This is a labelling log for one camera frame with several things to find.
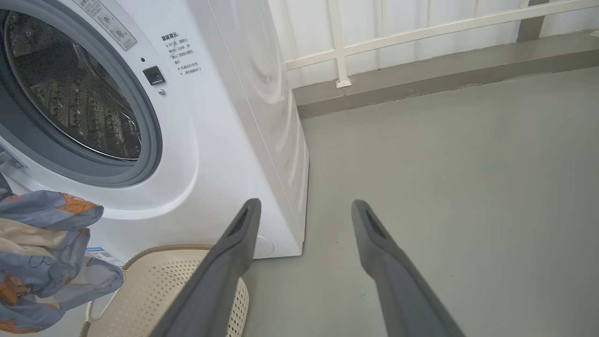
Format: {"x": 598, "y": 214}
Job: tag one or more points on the blue cartoon print garment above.
{"x": 42, "y": 243}

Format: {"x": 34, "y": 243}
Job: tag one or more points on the white metal railing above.
{"x": 338, "y": 47}

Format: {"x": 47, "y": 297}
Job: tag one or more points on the cream perforated plastic laundry basket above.
{"x": 154, "y": 290}

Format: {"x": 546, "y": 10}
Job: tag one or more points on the grey warning sticker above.
{"x": 110, "y": 25}

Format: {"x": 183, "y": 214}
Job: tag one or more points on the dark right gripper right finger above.
{"x": 402, "y": 299}

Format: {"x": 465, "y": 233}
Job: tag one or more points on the white front-load washing machine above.
{"x": 210, "y": 140}

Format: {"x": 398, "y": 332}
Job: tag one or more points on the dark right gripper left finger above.
{"x": 210, "y": 290}

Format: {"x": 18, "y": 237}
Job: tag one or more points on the blue energy label sticker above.
{"x": 103, "y": 256}

